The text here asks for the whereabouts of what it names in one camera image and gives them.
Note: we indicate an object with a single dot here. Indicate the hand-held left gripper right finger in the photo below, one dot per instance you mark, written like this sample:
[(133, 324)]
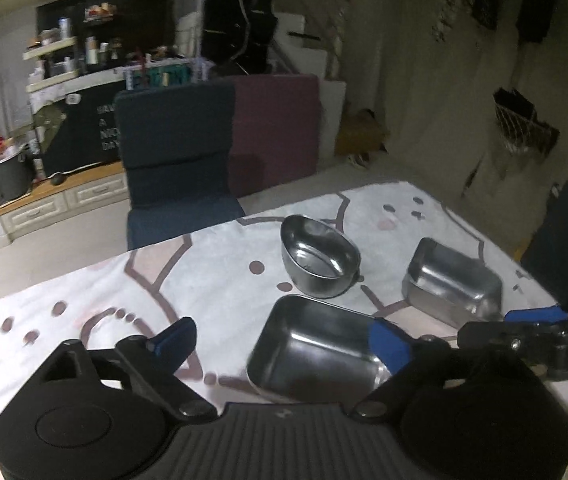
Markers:
[(389, 344)]

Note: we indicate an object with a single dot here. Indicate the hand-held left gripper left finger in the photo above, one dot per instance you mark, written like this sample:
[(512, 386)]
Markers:
[(176, 340)]

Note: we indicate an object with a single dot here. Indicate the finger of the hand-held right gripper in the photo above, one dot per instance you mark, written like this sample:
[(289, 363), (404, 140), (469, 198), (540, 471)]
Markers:
[(494, 336), (534, 316)]

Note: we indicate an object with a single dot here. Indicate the small rectangular steel tray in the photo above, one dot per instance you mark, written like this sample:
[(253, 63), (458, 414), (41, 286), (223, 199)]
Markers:
[(454, 280)]

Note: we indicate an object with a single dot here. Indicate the large rectangular steel tray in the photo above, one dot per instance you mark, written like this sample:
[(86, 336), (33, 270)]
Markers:
[(309, 350)]

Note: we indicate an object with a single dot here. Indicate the oval steel bowl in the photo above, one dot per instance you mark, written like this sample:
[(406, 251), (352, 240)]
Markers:
[(319, 260)]

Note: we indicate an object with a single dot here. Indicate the wooden bench with drawers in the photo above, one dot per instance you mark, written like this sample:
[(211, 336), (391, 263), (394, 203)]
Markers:
[(64, 200)]

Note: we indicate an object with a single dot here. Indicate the dark blue cushioned chair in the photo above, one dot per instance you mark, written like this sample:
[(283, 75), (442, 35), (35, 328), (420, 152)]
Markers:
[(174, 160)]

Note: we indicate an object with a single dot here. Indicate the cardboard box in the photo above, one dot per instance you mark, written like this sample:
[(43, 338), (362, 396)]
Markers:
[(361, 132)]

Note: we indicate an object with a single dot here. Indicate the black lettered banner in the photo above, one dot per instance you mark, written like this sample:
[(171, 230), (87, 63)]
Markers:
[(89, 130)]

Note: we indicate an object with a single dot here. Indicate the grey trash bin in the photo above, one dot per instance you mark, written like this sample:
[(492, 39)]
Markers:
[(11, 177)]

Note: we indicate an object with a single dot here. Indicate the olive green cloth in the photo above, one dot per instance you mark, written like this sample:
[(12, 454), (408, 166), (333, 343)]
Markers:
[(49, 122)]

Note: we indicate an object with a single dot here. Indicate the white wall shelf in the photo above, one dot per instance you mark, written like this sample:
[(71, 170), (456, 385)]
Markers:
[(49, 49)]

